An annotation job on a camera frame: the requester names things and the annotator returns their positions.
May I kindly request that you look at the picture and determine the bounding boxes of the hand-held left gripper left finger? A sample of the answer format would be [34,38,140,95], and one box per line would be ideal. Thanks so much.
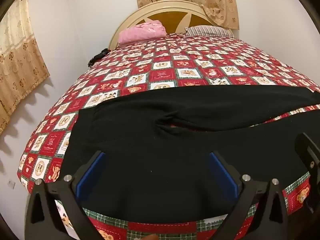
[24,151,105,240]

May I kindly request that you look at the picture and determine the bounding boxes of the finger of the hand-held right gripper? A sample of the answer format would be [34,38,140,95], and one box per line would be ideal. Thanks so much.
[294,132,320,206]

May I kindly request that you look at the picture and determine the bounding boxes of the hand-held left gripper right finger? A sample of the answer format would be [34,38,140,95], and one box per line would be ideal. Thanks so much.
[208,151,293,240]

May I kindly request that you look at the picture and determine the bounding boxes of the black pants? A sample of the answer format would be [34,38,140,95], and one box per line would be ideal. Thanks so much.
[61,84,320,223]

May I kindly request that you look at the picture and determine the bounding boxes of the small black object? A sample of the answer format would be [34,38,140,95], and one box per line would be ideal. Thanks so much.
[88,49,110,67]

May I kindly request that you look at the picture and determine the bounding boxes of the red checkered printed blanket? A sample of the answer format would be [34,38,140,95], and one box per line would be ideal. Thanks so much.
[19,34,320,240]

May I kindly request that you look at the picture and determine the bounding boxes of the striped pillow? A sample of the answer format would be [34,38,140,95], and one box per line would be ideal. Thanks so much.
[185,26,234,37]

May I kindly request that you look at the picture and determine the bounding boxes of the pink pillow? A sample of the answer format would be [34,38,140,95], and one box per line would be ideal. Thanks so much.
[118,22,167,47]

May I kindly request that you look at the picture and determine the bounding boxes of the cream wooden headboard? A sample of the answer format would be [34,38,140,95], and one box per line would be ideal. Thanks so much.
[108,0,234,50]

